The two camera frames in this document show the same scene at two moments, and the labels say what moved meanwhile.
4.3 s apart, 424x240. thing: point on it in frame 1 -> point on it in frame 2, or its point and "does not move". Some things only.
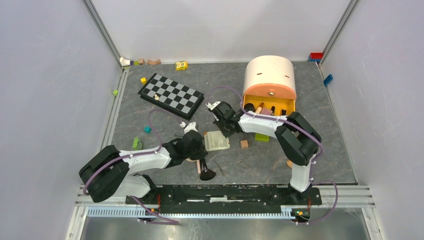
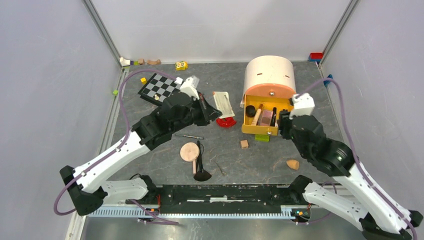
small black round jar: x=249 y=106 does not move
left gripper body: x=196 y=154 -> x=192 y=116
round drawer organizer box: x=269 y=86 does not move
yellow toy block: x=181 y=65 does not move
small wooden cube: x=244 y=144 does not move
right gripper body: x=221 y=124 -> x=293 y=113
